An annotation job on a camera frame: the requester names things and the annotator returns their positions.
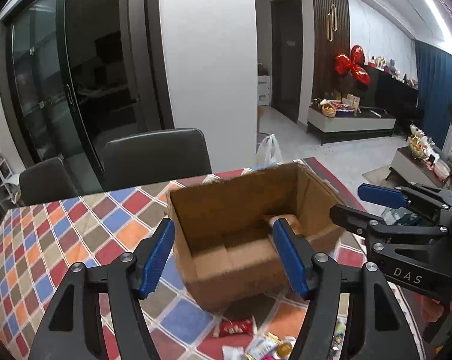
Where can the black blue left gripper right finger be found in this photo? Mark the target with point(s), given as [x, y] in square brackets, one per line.
[376, 327]

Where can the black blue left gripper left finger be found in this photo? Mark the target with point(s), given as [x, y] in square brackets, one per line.
[71, 328]

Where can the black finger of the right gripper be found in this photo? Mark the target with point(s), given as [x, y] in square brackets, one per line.
[352, 220]

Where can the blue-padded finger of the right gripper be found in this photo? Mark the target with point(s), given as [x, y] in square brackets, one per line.
[391, 198]

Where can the person's hand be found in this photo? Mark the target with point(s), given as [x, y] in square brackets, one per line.
[431, 309]

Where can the coffee table with items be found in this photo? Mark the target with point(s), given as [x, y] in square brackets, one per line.
[420, 161]

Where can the white low tv cabinet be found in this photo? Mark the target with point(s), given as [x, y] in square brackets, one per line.
[349, 127]

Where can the white gold candy packet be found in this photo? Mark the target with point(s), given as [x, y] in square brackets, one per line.
[266, 346]

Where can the white plastic bag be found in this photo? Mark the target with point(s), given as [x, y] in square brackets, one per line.
[269, 152]

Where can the blue curtain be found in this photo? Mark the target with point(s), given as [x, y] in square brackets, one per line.
[434, 69]

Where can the red kitkat snack packet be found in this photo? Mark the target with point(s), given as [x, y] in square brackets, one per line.
[231, 327]

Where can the brown cardboard box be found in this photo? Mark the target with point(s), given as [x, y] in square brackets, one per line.
[224, 249]

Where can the red balloon bow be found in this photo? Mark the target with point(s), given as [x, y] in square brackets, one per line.
[353, 64]

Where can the grey dining chair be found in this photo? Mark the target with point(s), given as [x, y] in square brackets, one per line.
[150, 158]
[47, 181]

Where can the dark wooden door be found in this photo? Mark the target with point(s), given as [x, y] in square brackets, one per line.
[287, 51]

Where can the black glass sliding door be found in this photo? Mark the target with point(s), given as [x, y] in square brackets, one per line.
[76, 74]

